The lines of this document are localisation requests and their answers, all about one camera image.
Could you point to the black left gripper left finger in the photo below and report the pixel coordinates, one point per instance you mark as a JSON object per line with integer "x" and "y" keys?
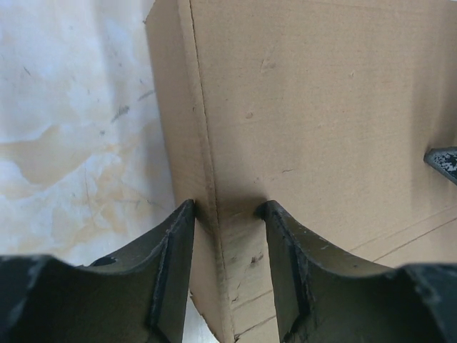
{"x": 136, "y": 294}

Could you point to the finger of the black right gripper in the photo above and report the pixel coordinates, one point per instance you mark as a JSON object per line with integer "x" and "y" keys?
{"x": 443, "y": 160}

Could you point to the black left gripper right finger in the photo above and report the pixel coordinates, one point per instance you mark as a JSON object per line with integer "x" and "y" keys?
{"x": 325, "y": 294}

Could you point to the brown cardboard box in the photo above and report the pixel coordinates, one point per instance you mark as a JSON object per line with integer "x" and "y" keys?
{"x": 326, "y": 107}

